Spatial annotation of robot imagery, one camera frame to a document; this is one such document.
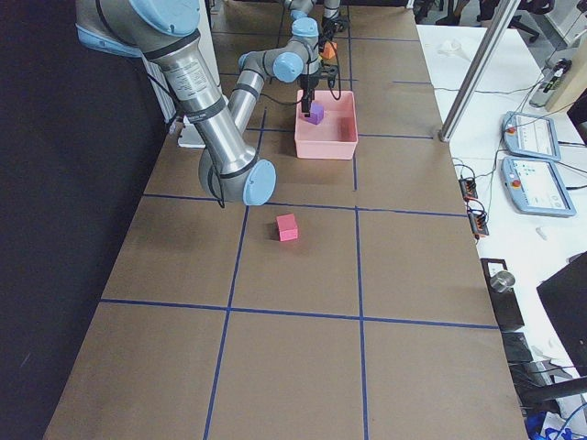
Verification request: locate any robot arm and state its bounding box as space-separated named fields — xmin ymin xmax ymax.
xmin=280 ymin=0 xmax=349 ymax=41
xmin=75 ymin=1 xmax=339 ymax=205

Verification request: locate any purple foam block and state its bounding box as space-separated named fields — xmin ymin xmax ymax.
xmin=304 ymin=102 xmax=325 ymax=126

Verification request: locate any red foam block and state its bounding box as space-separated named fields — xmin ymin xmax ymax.
xmin=276 ymin=214 xmax=299 ymax=242

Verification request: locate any orange connector box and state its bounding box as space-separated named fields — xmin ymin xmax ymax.
xmin=467 ymin=208 xmax=489 ymax=239
xmin=459 ymin=177 xmax=478 ymax=201

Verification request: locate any orange foam block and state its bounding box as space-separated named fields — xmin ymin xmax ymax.
xmin=320 ymin=40 xmax=338 ymax=61

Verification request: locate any aluminium frame post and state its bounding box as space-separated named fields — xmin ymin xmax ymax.
xmin=438 ymin=0 xmax=520 ymax=143

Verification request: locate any metal cylinder weight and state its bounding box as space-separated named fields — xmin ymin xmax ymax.
xmin=489 ymin=270 xmax=515 ymax=293

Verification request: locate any lower teach pendant tablet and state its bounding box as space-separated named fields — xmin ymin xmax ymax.
xmin=501 ymin=156 xmax=576 ymax=218

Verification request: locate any white camera mast post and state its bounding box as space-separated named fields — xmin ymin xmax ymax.
xmin=174 ymin=116 xmax=205 ymax=149

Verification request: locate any upper teach pendant tablet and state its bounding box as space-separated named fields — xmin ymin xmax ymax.
xmin=502 ymin=111 xmax=561 ymax=161

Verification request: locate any orange connector box lower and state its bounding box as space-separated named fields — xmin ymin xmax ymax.
xmin=467 ymin=208 xmax=489 ymax=239

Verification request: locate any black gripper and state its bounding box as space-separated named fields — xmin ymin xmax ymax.
xmin=320 ymin=16 xmax=347 ymax=40
xmin=298 ymin=64 xmax=339 ymax=116

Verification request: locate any teach pendant tablet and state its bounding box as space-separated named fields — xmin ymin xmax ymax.
xmin=501 ymin=156 xmax=576 ymax=218
xmin=502 ymin=111 xmax=561 ymax=161

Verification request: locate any pink plastic bin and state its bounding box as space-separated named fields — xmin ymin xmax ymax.
xmin=294 ymin=90 xmax=359 ymax=160

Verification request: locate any orange connector box upper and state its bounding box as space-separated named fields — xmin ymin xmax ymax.
xmin=459 ymin=177 xmax=478 ymax=201

